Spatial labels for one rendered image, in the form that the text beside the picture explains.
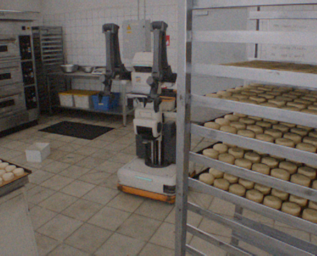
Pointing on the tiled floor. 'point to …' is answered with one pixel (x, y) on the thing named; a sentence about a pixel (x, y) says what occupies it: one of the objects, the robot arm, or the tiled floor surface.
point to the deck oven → (11, 72)
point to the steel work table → (88, 78)
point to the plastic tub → (38, 152)
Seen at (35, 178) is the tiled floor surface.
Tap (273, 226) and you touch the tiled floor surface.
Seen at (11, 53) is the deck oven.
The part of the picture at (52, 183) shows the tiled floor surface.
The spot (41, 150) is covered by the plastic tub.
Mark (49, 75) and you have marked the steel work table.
